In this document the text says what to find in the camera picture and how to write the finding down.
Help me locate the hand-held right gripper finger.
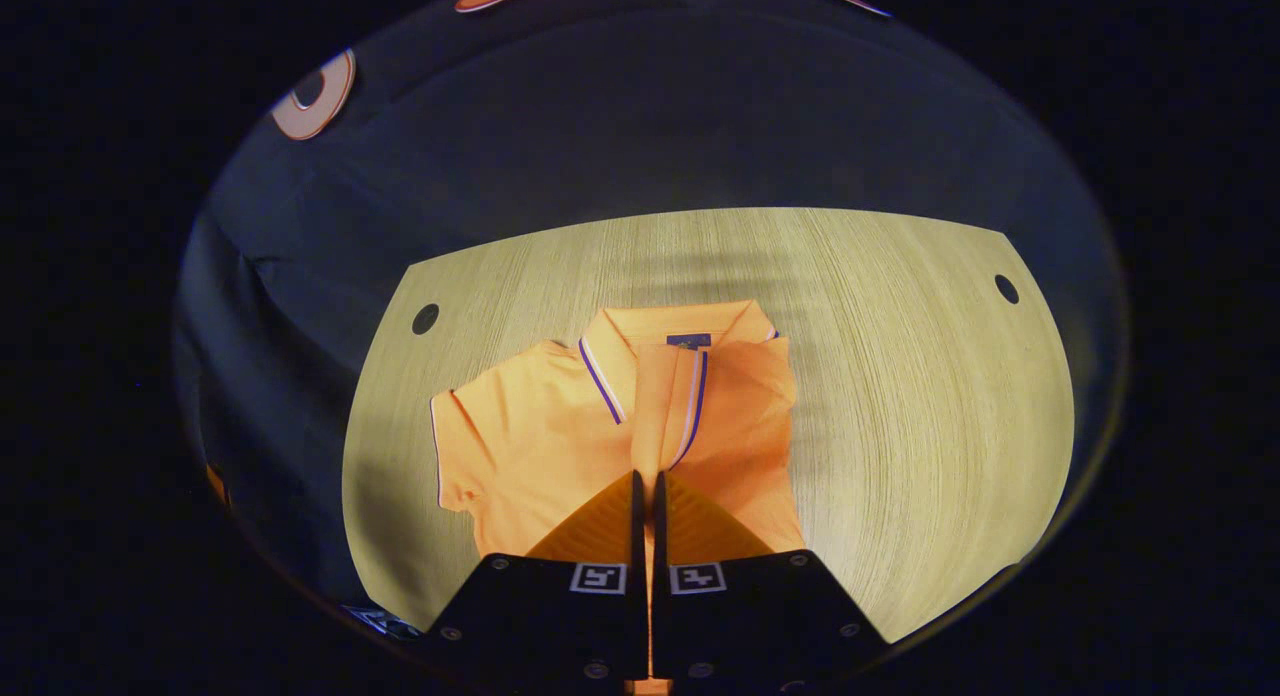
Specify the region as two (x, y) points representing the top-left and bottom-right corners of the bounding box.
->
(425, 469), (648, 682)
(652, 471), (891, 682)

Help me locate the orange T-shirt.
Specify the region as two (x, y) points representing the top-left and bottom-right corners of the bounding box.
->
(430, 299), (809, 677)

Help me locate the crumpled white plastic wrap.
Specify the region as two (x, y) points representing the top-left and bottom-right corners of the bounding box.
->
(340, 601), (421, 642)

